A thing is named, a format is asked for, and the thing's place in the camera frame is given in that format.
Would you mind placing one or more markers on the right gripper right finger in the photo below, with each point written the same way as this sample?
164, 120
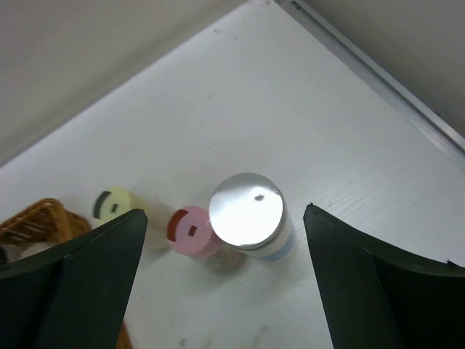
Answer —
376, 295

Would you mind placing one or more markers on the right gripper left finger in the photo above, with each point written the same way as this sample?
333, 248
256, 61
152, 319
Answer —
73, 295

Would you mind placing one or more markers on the silver lid blue label jar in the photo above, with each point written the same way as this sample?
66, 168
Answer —
249, 213

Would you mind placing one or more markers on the brown wicker divided tray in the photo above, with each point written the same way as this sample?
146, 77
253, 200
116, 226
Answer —
45, 221

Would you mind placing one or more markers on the yellow lid spice bottle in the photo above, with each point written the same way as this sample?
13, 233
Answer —
115, 201

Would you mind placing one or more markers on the pink lid spice bottle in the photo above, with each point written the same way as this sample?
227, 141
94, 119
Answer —
189, 233

